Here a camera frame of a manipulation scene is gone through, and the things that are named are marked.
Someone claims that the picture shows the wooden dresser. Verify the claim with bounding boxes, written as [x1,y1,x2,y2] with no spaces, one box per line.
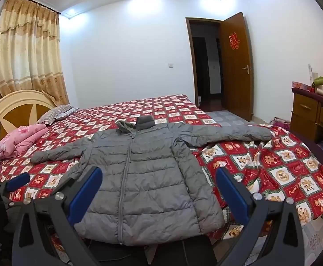
[290,87,323,151]

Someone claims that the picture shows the dark wooden door frame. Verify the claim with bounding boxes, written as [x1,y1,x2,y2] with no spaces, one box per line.
[185,17,226,108]

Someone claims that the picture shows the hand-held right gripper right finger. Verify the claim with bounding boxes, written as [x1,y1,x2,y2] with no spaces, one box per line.
[215,167,313,266]

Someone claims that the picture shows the pink quilt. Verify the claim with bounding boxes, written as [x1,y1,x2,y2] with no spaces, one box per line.
[0,124,48,159]

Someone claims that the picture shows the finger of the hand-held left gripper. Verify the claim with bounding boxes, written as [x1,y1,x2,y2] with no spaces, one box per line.
[1,172,31,200]

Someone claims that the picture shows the dark curtain rod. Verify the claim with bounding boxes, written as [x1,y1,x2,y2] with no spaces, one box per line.
[6,0,61,15]

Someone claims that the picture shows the grey puffer jacket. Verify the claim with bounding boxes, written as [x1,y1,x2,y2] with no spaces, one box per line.
[30,115,273,246]

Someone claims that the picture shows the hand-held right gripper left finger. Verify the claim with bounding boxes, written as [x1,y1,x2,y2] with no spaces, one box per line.
[12,166,107,266]

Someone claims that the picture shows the pink flat box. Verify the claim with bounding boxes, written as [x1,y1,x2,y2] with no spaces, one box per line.
[291,81,315,90]

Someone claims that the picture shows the pink cloth heap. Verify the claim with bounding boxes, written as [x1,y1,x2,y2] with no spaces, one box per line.
[270,116,290,130]

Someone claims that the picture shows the red checked bear print blanket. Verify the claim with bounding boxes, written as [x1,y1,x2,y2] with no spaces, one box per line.
[0,94,323,266]

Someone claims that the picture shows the brown wooden door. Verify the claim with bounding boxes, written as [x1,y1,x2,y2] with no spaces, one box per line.
[220,12,254,122]

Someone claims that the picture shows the grey striped pillow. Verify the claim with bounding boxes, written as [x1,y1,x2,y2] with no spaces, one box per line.
[37,104,79,125]

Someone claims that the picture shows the beige patterned curtain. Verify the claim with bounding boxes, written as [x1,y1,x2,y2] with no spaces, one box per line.
[0,0,69,106]

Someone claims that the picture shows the red paper door decoration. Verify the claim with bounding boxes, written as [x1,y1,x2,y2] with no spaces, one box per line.
[228,32,241,50]

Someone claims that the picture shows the cream and brown headboard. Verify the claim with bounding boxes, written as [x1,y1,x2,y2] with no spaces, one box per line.
[0,89,57,142]

